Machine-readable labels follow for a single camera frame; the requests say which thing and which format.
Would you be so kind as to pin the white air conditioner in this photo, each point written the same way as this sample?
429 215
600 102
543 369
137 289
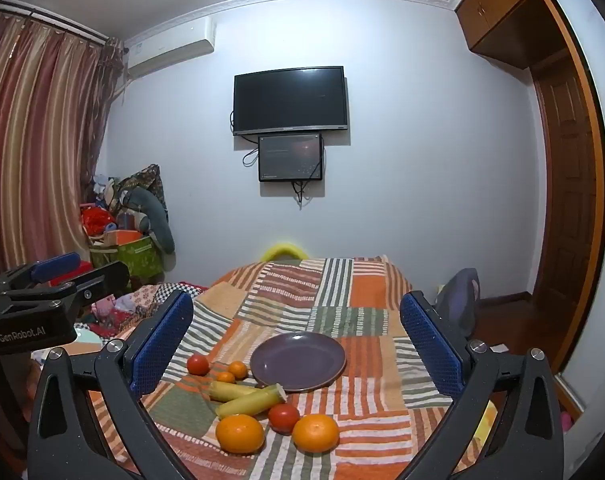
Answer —
170 52

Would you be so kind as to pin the striped patchwork blanket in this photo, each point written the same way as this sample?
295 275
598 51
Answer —
292 300

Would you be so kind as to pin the striped red curtain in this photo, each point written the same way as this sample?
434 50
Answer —
32 135

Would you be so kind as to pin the green cardboard box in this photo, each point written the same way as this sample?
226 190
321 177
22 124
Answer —
132 257

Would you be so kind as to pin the large orange with black sticker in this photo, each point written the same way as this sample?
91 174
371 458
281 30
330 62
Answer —
316 432

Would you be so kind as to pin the wooden overhead cabinet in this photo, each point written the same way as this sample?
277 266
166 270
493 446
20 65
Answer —
497 15

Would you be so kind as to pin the corn cob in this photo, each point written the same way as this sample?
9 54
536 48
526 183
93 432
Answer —
252 401
230 391

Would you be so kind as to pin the red tomato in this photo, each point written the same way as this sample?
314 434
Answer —
198 365
284 417

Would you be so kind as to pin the small black wall monitor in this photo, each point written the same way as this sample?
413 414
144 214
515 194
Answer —
290 157

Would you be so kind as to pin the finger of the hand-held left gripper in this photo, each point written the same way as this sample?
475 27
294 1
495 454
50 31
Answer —
57 265
105 277

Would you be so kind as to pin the pile of clothes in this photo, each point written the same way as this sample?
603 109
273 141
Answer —
105 190

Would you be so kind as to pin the small orange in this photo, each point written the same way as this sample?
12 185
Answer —
226 377
238 370

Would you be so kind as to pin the dark fruit bowl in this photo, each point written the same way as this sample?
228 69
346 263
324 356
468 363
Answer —
297 360

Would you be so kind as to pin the brown wooden door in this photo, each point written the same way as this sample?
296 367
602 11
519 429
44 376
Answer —
567 185

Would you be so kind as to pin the white curtain rail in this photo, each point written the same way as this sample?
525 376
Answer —
52 21

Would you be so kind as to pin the checkered floral quilt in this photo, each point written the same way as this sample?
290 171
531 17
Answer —
147 297

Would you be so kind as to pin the red bag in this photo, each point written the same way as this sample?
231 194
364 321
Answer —
97 220

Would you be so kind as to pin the dark floral cloth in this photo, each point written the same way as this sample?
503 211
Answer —
147 177

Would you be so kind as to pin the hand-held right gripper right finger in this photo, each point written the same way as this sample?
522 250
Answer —
432 345

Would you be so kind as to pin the black wall television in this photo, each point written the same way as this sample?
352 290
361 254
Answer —
290 100

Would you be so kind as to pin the orange box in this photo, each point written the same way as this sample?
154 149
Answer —
125 237

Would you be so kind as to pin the grey plush pillow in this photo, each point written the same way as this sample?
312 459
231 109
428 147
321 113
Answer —
155 215

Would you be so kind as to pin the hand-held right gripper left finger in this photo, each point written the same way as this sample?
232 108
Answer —
162 340

